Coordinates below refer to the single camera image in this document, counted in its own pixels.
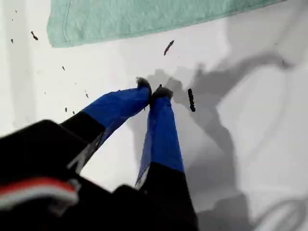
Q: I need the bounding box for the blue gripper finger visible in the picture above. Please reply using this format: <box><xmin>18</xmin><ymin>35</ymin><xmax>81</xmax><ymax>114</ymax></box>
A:
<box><xmin>134</xmin><ymin>84</ymin><xmax>200</xmax><ymax>231</ymax></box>
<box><xmin>60</xmin><ymin>77</ymin><xmax>153</xmax><ymax>169</ymax></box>

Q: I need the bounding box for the pale green T-shirt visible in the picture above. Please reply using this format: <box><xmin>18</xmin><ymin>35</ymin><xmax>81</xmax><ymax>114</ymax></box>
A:
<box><xmin>47</xmin><ymin>0</ymin><xmax>288</xmax><ymax>48</ymax></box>

